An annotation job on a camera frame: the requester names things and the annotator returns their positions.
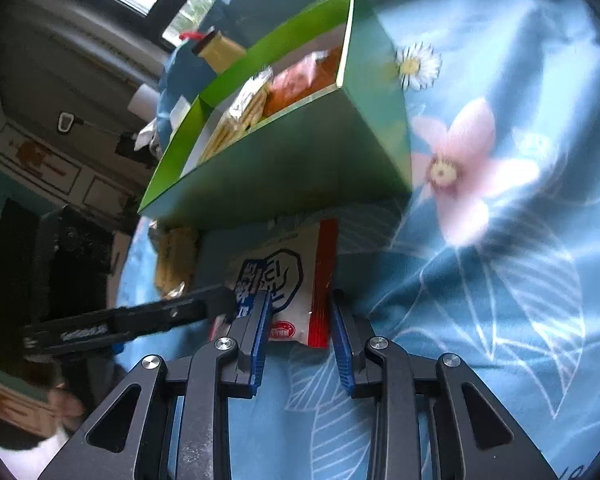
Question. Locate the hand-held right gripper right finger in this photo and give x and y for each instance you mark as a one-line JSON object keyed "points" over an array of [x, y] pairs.
{"points": [[341, 345]]}

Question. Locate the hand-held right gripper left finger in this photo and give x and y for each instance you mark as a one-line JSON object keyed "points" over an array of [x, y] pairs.
{"points": [[260, 345]]}

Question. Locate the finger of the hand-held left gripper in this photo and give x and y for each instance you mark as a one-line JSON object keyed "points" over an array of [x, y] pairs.
{"points": [[212, 302]]}

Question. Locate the yellow snack packet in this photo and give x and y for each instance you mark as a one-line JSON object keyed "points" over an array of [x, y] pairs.
{"points": [[174, 262]]}

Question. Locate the white and red snack packet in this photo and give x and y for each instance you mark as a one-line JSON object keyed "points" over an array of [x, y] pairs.
{"points": [[292, 280]]}

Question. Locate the green cardboard box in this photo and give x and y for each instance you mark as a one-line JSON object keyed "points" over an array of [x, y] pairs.
{"points": [[305, 160]]}

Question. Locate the clear cracker packet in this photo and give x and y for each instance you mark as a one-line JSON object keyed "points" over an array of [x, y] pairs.
{"points": [[235, 120]]}

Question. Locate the orange snack bag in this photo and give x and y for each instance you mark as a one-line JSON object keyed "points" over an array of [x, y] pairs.
{"points": [[305, 80]]}

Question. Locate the person's left hand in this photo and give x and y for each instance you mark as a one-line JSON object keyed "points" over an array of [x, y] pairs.
{"points": [[67, 405]]}

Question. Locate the black device with dials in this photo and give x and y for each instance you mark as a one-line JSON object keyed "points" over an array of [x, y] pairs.
{"points": [[55, 260]]}

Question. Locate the blue floral blanket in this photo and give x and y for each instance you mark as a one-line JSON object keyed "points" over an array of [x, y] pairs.
{"points": [[504, 285]]}

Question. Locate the crumpled white paper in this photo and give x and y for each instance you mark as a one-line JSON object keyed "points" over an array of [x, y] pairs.
{"points": [[147, 137]]}

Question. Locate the phone holder on stick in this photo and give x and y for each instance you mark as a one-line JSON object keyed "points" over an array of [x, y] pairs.
{"points": [[66, 122]]}

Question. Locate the white cylinder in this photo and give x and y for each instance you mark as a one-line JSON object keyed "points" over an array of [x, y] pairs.
{"points": [[142, 101]]}

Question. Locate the framed wall picture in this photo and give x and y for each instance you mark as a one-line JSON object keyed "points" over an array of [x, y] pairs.
{"points": [[32, 157]]}

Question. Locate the black window frame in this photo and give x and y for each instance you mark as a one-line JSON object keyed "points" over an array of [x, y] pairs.
{"points": [[160, 20]]}

